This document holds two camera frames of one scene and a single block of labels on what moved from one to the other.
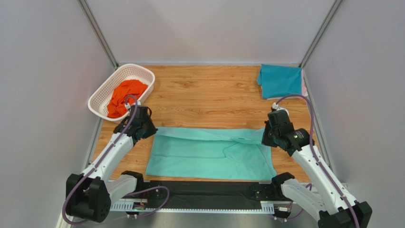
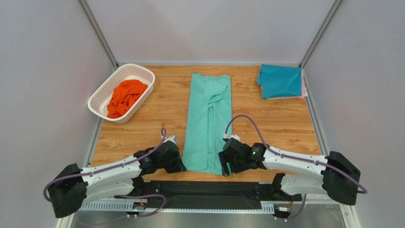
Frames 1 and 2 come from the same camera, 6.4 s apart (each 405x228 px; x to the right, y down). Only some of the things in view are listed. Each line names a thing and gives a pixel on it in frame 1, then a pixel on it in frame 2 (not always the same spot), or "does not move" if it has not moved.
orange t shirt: [116, 107] does not move
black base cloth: [213, 194] does not move
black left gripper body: [149, 128] to [172, 165]
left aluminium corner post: [98, 33] does not move
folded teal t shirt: [278, 81] does not move
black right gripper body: [277, 119] to [225, 162]
